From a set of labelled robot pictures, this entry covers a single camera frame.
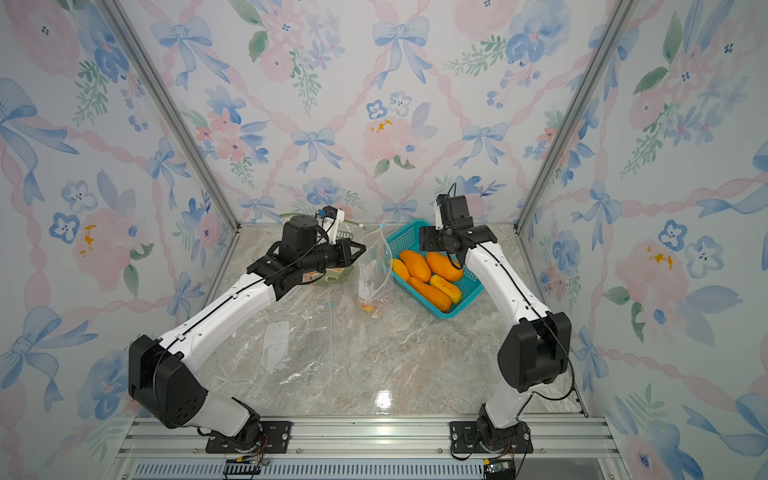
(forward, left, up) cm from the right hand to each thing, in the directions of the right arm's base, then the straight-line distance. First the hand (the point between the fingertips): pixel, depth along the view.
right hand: (435, 235), depth 87 cm
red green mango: (-16, +20, -14) cm, 29 cm away
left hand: (-10, +18, +7) cm, 22 cm away
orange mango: (+2, +4, -17) cm, 17 cm away
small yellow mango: (-6, -5, -19) cm, 20 cm away
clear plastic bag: (-6, +18, -9) cm, 20 cm away
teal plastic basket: (+14, +8, -15) cm, 22 cm away
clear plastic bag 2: (-26, +44, -22) cm, 56 cm away
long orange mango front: (-9, -1, -18) cm, 20 cm away
